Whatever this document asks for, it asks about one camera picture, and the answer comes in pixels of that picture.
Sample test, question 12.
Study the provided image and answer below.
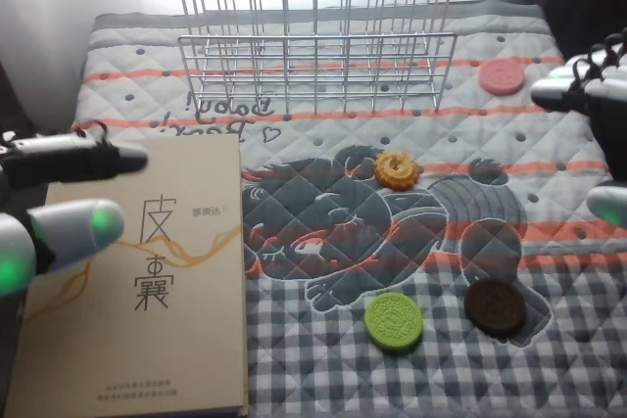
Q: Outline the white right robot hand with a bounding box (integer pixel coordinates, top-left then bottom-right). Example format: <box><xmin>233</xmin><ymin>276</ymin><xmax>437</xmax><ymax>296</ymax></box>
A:
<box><xmin>531</xmin><ymin>28</ymin><xmax>627</xmax><ymax>232</ymax></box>

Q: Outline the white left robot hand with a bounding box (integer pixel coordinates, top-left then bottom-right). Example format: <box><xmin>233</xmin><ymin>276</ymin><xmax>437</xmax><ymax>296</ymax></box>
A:
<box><xmin>0</xmin><ymin>122</ymin><xmax>149</xmax><ymax>298</ymax></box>

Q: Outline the cream hardcover book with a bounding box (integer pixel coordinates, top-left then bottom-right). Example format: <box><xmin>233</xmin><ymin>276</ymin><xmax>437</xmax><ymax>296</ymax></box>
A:
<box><xmin>2</xmin><ymin>134</ymin><xmax>251</xmax><ymax>418</ymax></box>

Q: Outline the pink sandwich cookie toy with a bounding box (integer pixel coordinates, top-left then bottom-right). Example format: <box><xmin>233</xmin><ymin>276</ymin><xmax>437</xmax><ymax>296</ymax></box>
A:
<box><xmin>478</xmin><ymin>58</ymin><xmax>525</xmax><ymax>95</ymax></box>

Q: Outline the brown sandwich cookie toy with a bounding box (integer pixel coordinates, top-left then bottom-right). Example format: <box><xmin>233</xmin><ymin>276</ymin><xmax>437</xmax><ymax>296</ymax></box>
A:
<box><xmin>463</xmin><ymin>277</ymin><xmax>527</xmax><ymax>339</ymax></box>

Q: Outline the yellow butter cookie toy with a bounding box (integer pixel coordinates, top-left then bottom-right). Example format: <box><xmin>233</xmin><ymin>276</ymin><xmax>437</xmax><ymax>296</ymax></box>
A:
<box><xmin>374</xmin><ymin>152</ymin><xmax>419</xmax><ymax>191</ymax></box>

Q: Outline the green sandwich cookie toy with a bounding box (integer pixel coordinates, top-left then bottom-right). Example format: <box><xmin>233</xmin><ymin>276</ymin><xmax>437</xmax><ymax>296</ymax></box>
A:
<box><xmin>363</xmin><ymin>292</ymin><xmax>423</xmax><ymax>353</ymax></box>

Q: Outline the grey quilt with bear print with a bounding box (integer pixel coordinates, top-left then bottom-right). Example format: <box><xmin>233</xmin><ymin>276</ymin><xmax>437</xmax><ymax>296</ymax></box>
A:
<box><xmin>72</xmin><ymin>0</ymin><xmax>627</xmax><ymax>418</ymax></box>

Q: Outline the wire dish rack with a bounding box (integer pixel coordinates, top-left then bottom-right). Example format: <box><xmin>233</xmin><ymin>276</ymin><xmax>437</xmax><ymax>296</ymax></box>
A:
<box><xmin>176</xmin><ymin>0</ymin><xmax>458</xmax><ymax>115</ymax></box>

